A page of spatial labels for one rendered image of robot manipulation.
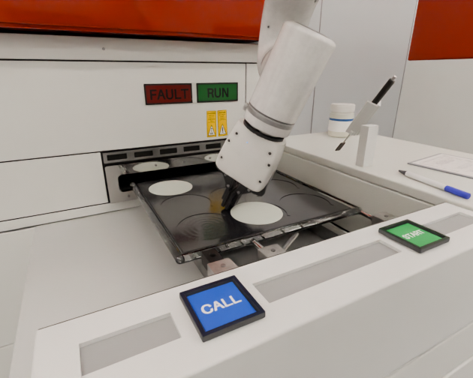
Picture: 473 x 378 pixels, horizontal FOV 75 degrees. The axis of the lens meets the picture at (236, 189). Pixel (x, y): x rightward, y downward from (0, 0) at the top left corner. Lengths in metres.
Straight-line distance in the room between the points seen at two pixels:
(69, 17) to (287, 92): 0.44
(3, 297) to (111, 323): 0.66
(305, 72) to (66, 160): 0.55
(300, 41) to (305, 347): 0.37
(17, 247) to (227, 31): 0.69
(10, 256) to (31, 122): 0.31
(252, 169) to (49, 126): 0.45
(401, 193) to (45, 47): 0.74
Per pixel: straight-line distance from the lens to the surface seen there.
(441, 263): 0.41
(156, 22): 0.75
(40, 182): 0.81
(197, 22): 0.78
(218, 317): 0.27
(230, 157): 0.55
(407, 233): 0.44
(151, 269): 0.59
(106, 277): 0.60
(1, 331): 1.00
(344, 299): 0.31
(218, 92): 0.85
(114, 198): 0.82
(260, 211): 0.59
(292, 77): 0.48
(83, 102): 0.78
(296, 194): 0.69
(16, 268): 0.90
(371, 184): 0.66
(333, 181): 0.73
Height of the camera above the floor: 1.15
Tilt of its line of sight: 21 degrees down
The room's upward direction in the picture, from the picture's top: straight up
